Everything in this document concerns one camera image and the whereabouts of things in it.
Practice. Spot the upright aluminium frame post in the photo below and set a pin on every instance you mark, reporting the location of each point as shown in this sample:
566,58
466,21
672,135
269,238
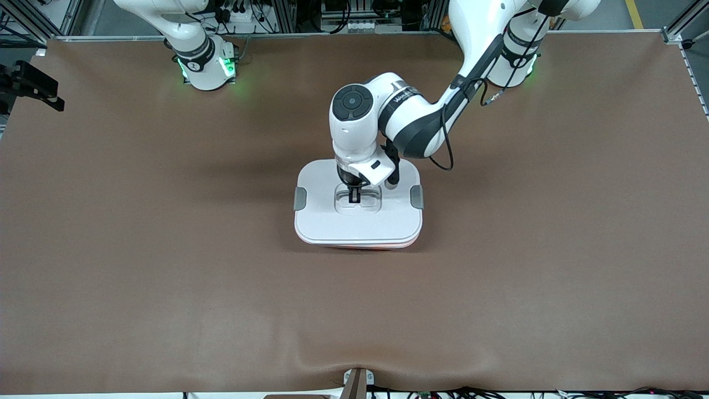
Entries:
432,14
285,14

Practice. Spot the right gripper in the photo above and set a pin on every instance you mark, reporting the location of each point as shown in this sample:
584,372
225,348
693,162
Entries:
34,85

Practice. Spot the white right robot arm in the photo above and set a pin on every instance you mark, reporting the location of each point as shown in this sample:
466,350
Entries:
199,72

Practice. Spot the white box lid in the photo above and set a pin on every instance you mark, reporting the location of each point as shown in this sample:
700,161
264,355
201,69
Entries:
332,221

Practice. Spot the pink plastic box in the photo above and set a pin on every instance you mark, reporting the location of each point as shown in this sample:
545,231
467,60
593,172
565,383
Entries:
376,247

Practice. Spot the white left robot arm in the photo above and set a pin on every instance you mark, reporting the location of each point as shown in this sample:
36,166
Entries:
354,133

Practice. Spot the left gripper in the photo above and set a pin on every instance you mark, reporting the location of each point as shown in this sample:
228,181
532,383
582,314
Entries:
349,179

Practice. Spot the long aluminium table rail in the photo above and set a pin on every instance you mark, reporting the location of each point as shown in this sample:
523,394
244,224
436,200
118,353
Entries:
332,35

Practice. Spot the orange packaged snacks pile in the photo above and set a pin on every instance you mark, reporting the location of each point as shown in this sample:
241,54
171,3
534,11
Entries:
446,23

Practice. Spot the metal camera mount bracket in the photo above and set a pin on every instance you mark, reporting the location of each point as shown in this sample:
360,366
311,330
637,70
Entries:
357,385

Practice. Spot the white power strip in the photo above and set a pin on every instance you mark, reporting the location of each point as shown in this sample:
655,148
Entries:
243,15

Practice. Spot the brown table cover sheet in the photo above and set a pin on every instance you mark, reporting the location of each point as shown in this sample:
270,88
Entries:
354,310

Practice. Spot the slanted aluminium frame post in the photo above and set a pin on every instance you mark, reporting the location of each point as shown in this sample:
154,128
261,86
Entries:
30,22
678,30

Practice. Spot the short aluminium side rail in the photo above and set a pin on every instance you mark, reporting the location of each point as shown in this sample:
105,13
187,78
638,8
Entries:
695,82

